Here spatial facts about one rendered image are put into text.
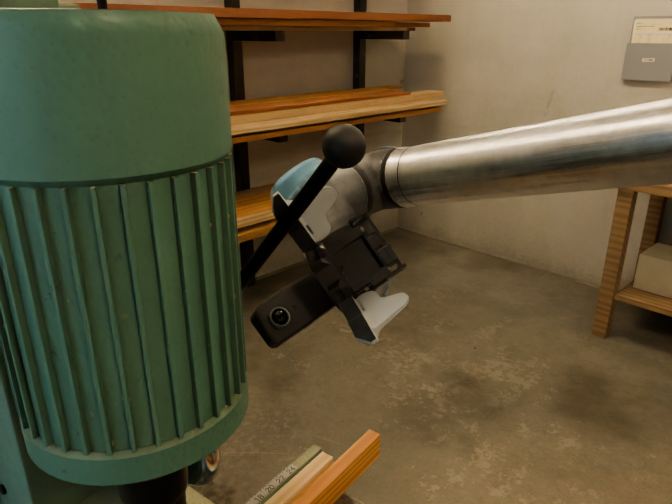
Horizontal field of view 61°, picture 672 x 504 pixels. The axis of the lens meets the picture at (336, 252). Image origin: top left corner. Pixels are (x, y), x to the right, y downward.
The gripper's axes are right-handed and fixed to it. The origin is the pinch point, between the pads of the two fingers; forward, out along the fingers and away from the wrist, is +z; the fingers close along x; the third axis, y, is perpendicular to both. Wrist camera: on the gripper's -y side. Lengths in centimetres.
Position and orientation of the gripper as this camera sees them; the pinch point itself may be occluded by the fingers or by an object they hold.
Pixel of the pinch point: (315, 271)
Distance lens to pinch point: 47.8
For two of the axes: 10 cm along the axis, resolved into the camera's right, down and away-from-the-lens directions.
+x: 5.6, 8.2, -1.3
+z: -0.9, -1.0, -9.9
